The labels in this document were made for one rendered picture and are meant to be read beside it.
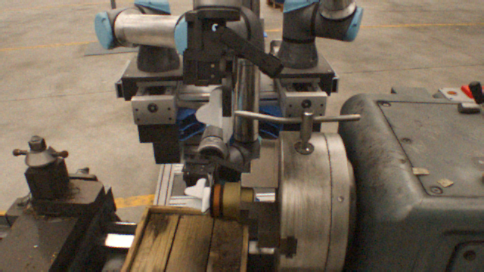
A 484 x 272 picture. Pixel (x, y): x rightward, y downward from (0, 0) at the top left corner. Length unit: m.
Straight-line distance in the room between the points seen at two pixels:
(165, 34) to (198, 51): 0.43
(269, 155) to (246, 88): 0.28
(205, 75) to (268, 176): 0.32
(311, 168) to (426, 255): 0.24
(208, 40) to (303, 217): 0.35
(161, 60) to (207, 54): 0.75
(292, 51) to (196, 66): 0.78
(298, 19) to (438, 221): 0.86
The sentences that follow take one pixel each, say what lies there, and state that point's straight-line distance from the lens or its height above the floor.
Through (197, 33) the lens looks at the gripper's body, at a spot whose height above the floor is 1.47.
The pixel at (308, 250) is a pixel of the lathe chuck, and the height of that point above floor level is 1.10.
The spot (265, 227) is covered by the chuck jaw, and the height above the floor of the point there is 1.12.
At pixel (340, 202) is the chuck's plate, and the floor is 1.18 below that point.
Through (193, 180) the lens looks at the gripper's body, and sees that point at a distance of 0.92.
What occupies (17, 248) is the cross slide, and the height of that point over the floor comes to 0.97.
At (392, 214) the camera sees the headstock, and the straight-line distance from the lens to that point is 0.66.
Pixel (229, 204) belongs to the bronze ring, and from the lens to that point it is 0.83.
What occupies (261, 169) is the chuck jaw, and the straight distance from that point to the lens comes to 0.85.
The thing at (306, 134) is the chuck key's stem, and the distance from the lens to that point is 0.74.
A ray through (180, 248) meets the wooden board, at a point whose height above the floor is 0.88.
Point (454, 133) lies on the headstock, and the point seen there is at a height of 1.26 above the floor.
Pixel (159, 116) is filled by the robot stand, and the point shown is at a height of 1.06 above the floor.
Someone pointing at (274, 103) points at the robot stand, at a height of 1.03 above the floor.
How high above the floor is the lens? 1.64
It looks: 30 degrees down
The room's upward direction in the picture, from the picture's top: straight up
